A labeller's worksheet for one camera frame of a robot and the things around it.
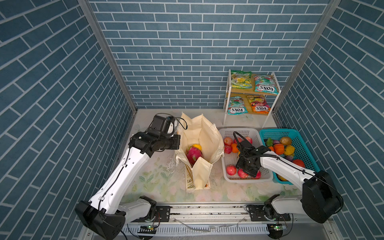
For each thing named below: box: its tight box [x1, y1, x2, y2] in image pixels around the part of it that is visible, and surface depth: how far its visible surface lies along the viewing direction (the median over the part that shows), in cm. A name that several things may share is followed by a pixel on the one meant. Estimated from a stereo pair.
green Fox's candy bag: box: [227, 96, 249, 116], surface depth 98 cm
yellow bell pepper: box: [284, 145, 295, 156], surface depth 95 cm
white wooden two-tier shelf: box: [222, 69, 282, 129], surface depth 91 cm
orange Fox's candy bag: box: [247, 95, 271, 114], surface depth 101 cm
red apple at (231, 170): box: [226, 164, 237, 176], surface depth 85 cm
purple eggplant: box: [286, 155, 294, 162], surface depth 93 cm
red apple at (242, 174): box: [237, 168, 249, 179], surface depth 84 cm
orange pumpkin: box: [273, 143, 285, 155], surface depth 95 cm
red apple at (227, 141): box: [223, 136, 233, 146], surface depth 98 cm
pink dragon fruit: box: [186, 146, 203, 168], surface depth 87 cm
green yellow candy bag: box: [230, 70, 253, 90], surface depth 89 cm
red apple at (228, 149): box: [224, 144, 233, 154], surface depth 95 cm
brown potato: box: [280, 136, 292, 146], surface depth 98 cm
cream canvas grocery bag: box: [175, 112, 225, 190], surface depth 83 cm
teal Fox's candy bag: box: [253, 75, 279, 95], surface depth 86 cm
